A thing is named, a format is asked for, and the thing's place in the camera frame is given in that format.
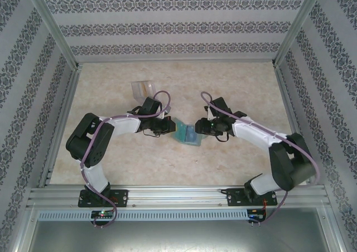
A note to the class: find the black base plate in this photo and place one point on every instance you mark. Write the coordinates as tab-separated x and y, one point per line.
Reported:
121	197
234	197

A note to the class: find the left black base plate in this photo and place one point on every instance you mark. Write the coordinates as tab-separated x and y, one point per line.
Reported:
121	197

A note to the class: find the aluminium side rail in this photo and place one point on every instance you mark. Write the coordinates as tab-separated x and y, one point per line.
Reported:
60	123
285	96

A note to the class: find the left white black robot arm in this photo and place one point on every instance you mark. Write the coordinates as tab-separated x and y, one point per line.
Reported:
94	176

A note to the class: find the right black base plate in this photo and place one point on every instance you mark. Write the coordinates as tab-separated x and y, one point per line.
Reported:
234	197

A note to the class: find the blue credit card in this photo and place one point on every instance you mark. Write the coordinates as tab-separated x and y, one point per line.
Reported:
191	135

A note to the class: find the left controller circuit board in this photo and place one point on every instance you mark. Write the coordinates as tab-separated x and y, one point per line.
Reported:
103	214

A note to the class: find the aluminium back frame bar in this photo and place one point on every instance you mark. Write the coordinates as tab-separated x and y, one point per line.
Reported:
178	60

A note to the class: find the right controller circuit board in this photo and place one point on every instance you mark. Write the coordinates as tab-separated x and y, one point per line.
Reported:
255	216

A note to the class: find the aluminium mounting rail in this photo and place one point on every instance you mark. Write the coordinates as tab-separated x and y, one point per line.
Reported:
178	196

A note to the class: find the aluminium frame post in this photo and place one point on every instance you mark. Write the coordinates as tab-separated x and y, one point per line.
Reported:
21	232
333	229
49	26
296	26

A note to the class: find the clear acrylic card stand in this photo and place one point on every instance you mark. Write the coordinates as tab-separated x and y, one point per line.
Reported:
138	91

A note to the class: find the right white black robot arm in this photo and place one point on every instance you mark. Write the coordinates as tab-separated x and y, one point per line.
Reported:
251	129

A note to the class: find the controller circuit board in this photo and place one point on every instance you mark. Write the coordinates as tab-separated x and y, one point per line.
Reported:
255	216
103	214

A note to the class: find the translucent teal card wallet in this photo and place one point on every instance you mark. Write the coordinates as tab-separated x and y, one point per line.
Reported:
181	137

